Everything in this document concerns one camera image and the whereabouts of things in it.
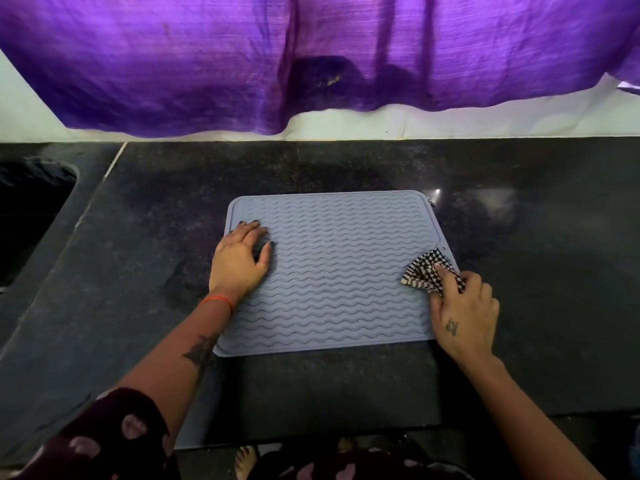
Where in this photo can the person's left hand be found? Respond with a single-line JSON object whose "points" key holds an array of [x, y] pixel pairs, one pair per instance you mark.
{"points": [[234, 267]]}

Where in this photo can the person's right hand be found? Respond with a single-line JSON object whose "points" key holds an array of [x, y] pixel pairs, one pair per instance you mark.
{"points": [[467, 319]]}

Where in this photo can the person's right thumb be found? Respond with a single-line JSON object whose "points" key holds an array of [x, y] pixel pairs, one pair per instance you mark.
{"points": [[436, 314]]}

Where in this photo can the person's left thumb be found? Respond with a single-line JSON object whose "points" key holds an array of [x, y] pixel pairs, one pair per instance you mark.
{"points": [[265, 256]]}

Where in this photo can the black white checkered cloth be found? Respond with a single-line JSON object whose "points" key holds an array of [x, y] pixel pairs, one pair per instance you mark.
{"points": [[425, 274]]}

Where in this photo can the grey ribbed silicone mat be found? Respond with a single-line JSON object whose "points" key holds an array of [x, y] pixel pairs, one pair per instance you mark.
{"points": [[335, 274]]}

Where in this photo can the person's right forearm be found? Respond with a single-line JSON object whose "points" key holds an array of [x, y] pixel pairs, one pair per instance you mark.
{"points": [[525, 419]]}

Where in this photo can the person's left forearm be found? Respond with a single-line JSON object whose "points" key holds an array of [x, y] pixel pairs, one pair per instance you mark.
{"points": [[192, 352]]}

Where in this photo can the purple hanging cloth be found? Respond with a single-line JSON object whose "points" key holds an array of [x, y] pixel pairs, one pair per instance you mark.
{"points": [[310, 54]]}

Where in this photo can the person's bare foot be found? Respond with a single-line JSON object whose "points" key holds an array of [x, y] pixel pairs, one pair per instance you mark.
{"points": [[245, 463]]}

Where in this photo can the dark recessed sink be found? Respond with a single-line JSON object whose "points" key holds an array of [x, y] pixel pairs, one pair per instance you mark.
{"points": [[30, 219]]}

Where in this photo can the maroon dotted garment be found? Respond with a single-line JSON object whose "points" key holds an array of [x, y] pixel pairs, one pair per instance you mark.
{"points": [[110, 439]]}

